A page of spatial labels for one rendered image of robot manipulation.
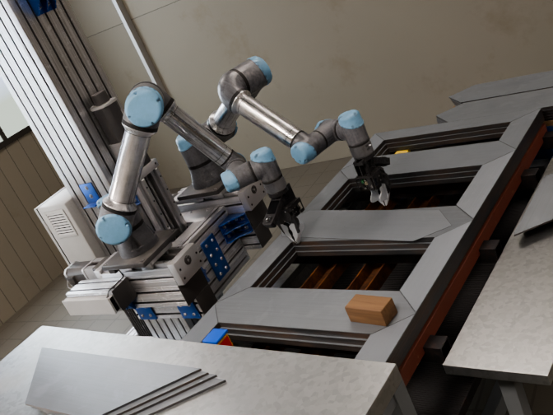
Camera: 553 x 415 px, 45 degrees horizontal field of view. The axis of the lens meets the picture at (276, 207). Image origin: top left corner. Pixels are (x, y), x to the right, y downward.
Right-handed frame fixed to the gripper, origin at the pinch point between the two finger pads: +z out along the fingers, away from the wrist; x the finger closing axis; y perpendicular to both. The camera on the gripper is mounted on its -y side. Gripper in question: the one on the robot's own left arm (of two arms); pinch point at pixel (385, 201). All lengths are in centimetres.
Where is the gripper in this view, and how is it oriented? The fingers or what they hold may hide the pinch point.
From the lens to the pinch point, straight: 236.6
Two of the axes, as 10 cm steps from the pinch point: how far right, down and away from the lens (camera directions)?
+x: 7.6, -0.6, -6.5
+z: 3.9, 8.5, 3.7
